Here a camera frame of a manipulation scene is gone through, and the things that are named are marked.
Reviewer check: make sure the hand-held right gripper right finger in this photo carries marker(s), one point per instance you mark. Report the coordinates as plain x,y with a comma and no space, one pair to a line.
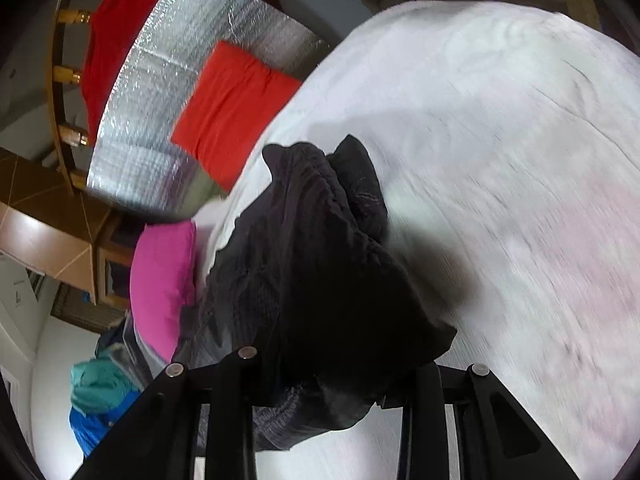
425,395

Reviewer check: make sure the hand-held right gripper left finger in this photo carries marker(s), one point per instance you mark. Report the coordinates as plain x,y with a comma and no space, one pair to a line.
240,385

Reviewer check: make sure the black garment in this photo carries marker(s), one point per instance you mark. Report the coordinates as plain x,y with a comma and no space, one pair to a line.
325,285

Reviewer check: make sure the grey cloth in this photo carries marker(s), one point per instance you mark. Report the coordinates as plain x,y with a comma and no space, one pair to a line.
130,350

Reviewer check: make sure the folded pink cloth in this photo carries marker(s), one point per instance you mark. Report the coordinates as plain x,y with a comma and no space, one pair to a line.
160,280

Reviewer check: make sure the teal cloth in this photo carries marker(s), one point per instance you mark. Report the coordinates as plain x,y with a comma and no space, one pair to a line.
95,385

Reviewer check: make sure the bright blue cloth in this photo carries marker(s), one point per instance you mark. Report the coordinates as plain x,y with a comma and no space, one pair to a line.
95,430

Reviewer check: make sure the wooden cabinet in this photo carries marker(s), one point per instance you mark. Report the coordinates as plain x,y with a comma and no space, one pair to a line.
50,240

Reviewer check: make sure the white bed sheet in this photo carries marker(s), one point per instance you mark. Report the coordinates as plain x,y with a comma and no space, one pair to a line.
500,135

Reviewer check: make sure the folded red cloth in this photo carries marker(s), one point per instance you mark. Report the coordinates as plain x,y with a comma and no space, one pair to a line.
235,105

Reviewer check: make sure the silver foil mat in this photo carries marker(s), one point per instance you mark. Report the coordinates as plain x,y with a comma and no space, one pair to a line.
165,85

